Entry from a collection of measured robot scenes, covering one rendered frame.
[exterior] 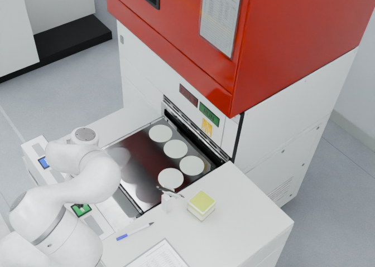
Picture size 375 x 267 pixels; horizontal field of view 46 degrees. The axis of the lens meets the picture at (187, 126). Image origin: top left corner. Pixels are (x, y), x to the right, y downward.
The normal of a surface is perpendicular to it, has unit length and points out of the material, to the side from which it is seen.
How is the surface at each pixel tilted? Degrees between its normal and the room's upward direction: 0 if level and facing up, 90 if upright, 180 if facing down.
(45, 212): 47
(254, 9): 90
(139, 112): 0
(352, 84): 90
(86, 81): 0
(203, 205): 0
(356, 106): 90
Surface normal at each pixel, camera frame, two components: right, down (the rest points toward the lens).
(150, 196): 0.05, -0.67
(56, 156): -0.53, 0.06
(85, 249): 0.61, -0.09
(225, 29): -0.78, 0.43
